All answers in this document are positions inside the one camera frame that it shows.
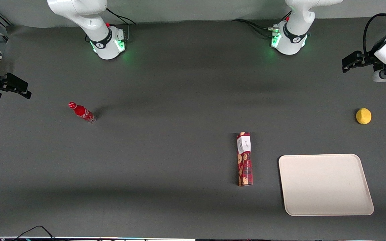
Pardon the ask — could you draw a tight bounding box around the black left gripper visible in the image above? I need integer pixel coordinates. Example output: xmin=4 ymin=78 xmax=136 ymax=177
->
xmin=342 ymin=51 xmax=384 ymax=73

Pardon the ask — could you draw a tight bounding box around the beige rectangular tray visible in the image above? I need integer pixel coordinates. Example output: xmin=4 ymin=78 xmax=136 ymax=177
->
xmin=278 ymin=154 xmax=375 ymax=217

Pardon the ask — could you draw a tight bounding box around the red cookie box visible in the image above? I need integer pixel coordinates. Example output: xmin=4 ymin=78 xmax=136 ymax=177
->
xmin=236 ymin=132 xmax=254 ymax=187

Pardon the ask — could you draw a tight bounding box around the yellow lemon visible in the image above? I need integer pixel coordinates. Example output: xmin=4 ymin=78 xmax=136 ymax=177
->
xmin=356 ymin=107 xmax=372 ymax=125

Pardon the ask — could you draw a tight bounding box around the red cola bottle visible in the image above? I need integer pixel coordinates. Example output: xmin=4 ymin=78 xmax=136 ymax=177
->
xmin=68 ymin=101 xmax=97 ymax=124

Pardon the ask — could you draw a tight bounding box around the black cable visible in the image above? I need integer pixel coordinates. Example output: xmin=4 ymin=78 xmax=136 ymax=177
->
xmin=231 ymin=19 xmax=278 ymax=38
xmin=11 ymin=225 xmax=57 ymax=241
xmin=363 ymin=13 xmax=386 ymax=56
xmin=106 ymin=7 xmax=137 ymax=26

